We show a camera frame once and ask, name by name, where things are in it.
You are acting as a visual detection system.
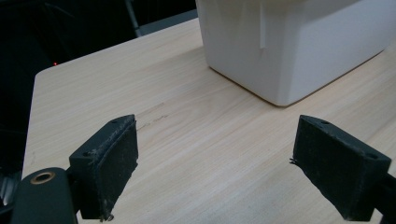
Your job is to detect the white plastic storage bin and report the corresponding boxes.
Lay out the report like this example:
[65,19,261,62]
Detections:
[195,0,396,107]

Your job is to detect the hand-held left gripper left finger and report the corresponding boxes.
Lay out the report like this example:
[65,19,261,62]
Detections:
[68,114,139,222]

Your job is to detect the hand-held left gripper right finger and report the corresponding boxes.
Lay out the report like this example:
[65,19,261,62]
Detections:
[291,114,392,222]

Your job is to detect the grey metal stand pole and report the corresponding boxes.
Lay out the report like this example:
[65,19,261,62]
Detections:
[123,0,144,38]

